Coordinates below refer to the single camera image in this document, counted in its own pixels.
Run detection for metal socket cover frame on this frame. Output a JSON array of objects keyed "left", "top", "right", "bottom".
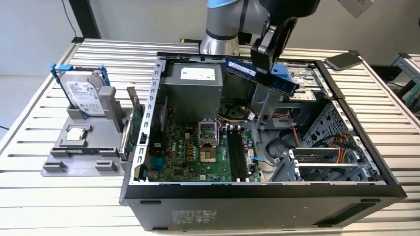
[{"left": 197, "top": 118, "right": 218, "bottom": 146}]

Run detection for thick black cable loop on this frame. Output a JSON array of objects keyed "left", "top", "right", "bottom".
[{"left": 263, "top": 136, "right": 293, "bottom": 165}]

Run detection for RAM memory stick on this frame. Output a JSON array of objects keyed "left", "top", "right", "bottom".
[
  {"left": 66, "top": 148, "right": 101, "bottom": 154},
  {"left": 223, "top": 56, "right": 298, "bottom": 96}
]

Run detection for silver CPU chip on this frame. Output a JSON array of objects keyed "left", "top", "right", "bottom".
[{"left": 65, "top": 127, "right": 87, "bottom": 141}]

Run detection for grey metal disk bay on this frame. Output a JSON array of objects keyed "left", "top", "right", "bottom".
[{"left": 273, "top": 136, "right": 373, "bottom": 182}]

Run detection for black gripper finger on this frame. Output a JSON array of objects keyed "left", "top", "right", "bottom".
[
  {"left": 273, "top": 16, "right": 298, "bottom": 66},
  {"left": 250, "top": 24, "right": 279, "bottom": 75}
]

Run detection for orange red power wires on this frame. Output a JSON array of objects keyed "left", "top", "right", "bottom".
[{"left": 274, "top": 110, "right": 299, "bottom": 149}]

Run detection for grey metal drive cage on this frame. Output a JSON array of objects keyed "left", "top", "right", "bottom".
[{"left": 253, "top": 62, "right": 329, "bottom": 130}]

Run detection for hard disk in blue carrier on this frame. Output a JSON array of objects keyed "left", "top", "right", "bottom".
[{"left": 49, "top": 63, "right": 109, "bottom": 118}]

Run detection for black and grey PC case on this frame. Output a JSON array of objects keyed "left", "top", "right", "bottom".
[{"left": 117, "top": 51, "right": 407, "bottom": 232}]

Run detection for green graphics card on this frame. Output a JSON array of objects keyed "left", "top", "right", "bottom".
[{"left": 119, "top": 86, "right": 145, "bottom": 162}]

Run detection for black vertical post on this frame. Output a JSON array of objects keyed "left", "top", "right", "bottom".
[{"left": 66, "top": 0, "right": 101, "bottom": 39}]

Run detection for grey power supply unit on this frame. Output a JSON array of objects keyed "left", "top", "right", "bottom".
[{"left": 159, "top": 62, "right": 223, "bottom": 125}]

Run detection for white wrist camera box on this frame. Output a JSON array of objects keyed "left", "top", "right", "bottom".
[{"left": 338, "top": 0, "right": 374, "bottom": 18}]

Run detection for orange yellow wire bundle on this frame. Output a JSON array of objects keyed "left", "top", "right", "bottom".
[{"left": 333, "top": 132, "right": 350, "bottom": 165}]

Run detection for CPU socket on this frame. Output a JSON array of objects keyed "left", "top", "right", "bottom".
[{"left": 197, "top": 145, "right": 219, "bottom": 165}]

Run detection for green motherboard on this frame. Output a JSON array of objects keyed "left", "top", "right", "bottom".
[{"left": 147, "top": 120, "right": 263, "bottom": 183}]

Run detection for grey parts rack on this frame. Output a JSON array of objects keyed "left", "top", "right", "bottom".
[{"left": 39, "top": 86, "right": 146, "bottom": 177}]

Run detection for dark grey flat device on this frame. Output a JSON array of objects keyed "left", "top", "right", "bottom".
[{"left": 323, "top": 50, "right": 363, "bottom": 71}]

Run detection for yellow black beige wire bundle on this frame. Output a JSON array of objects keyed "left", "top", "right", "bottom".
[{"left": 215, "top": 104, "right": 259, "bottom": 123}]

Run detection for blue plastic drive latch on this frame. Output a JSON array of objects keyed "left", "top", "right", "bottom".
[{"left": 270, "top": 63, "right": 293, "bottom": 83}]

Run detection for white-latched RAM slot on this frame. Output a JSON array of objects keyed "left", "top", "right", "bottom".
[{"left": 229, "top": 125, "right": 241, "bottom": 182}]

